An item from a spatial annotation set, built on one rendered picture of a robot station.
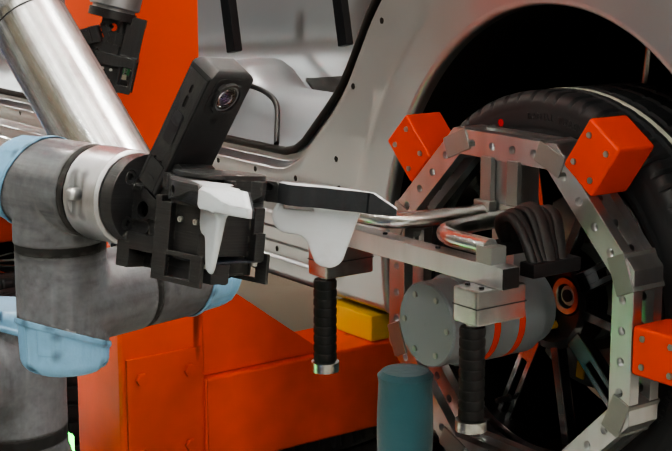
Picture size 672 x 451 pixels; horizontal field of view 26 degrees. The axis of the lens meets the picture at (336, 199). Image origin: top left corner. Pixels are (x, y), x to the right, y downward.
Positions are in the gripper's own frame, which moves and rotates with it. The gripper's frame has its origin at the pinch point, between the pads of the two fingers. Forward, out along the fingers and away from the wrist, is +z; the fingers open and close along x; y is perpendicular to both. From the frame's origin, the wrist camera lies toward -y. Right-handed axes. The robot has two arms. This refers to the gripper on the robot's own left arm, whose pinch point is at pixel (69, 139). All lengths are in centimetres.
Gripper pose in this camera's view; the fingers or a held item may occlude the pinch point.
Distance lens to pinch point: 218.3
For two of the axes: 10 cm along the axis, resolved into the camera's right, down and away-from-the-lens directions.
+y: 9.7, 2.3, 1.0
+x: -0.7, -1.2, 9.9
